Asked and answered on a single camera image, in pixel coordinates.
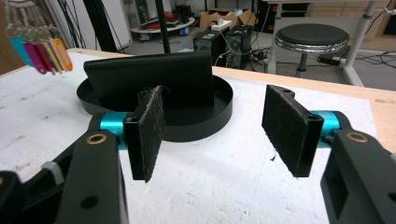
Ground tangle of floor cables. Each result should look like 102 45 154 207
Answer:
317 49 396 70

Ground black wallet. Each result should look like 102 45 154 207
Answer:
82 50 215 112

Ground white wall panel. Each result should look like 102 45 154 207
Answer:
101 0 133 51

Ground white foam mat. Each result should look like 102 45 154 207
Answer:
0 50 379 224

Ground black computer tower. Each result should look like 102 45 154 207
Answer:
192 29 226 67
224 24 253 70

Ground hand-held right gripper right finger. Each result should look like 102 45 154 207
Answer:
262 83 342 178

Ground round white table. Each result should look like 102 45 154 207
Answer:
130 16 197 35

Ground white power adapter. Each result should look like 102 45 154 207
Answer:
210 19 233 32

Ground cardboard box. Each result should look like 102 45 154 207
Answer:
198 8 259 33

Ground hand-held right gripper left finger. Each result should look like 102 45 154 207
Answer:
98 85 166 183

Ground black oval tray with hanger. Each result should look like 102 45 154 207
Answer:
76 0 234 144

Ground black round stool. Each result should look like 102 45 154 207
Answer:
274 22 350 79

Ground black frame post with cables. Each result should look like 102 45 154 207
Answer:
55 0 110 53

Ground keyring with coloured tags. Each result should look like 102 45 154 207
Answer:
4 23 75 77

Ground white desk frame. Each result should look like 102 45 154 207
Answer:
262 0 396 87

